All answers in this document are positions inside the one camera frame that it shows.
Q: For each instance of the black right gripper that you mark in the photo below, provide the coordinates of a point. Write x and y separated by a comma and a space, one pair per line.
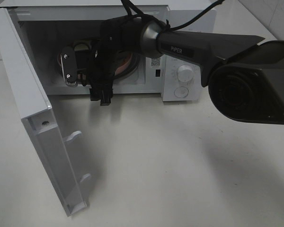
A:
100, 70

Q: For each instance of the white bread slice top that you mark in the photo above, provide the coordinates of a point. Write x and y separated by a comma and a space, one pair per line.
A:
81, 46

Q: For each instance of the round door release button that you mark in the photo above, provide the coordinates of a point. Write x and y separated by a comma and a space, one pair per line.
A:
181, 92

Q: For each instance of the white timer knob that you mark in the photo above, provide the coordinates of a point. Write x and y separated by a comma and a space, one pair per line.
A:
185, 73

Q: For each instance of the pink round plate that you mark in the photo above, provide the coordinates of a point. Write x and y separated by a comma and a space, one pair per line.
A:
82, 59

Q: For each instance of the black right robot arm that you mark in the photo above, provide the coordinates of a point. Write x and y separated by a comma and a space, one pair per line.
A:
243, 73

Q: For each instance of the white warning label sticker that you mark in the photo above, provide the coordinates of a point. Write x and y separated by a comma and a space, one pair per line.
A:
155, 62

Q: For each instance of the white microwave oven body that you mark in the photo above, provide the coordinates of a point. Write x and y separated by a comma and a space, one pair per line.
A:
34, 32

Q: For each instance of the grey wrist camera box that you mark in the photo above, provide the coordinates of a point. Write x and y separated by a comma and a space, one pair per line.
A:
69, 66

